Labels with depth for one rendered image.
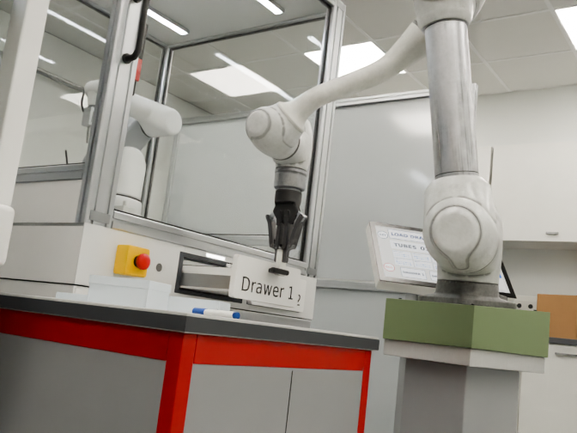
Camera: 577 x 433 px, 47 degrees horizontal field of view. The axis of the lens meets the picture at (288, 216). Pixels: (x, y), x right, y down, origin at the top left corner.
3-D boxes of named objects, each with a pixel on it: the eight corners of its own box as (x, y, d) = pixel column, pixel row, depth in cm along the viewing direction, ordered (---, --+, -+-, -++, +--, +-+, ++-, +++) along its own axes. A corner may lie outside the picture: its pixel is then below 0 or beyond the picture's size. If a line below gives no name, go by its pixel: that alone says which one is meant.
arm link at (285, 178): (287, 175, 195) (284, 196, 194) (268, 167, 187) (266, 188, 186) (312, 174, 190) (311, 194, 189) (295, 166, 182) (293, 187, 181)
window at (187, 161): (301, 262, 233) (331, 7, 249) (110, 210, 165) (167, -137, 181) (300, 262, 234) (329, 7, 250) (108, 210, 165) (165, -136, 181)
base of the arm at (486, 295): (531, 310, 168) (531, 288, 169) (463, 304, 159) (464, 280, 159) (479, 306, 185) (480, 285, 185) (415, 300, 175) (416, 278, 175)
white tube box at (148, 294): (167, 311, 129) (172, 284, 130) (145, 308, 120) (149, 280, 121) (110, 305, 133) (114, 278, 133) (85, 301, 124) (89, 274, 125)
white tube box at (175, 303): (228, 320, 157) (230, 303, 157) (217, 318, 149) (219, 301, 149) (179, 314, 159) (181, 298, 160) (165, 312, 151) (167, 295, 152)
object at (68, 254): (312, 320, 236) (317, 278, 238) (74, 283, 154) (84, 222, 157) (129, 301, 290) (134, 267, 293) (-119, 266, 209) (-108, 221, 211)
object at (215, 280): (289, 301, 192) (291, 280, 193) (232, 291, 171) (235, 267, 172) (187, 293, 215) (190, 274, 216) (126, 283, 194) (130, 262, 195)
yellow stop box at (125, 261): (148, 277, 166) (152, 249, 167) (126, 274, 160) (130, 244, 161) (134, 277, 169) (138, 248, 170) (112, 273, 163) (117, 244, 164)
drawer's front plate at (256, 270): (297, 307, 192) (301, 270, 194) (233, 296, 169) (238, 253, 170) (292, 307, 193) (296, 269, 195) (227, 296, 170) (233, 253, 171)
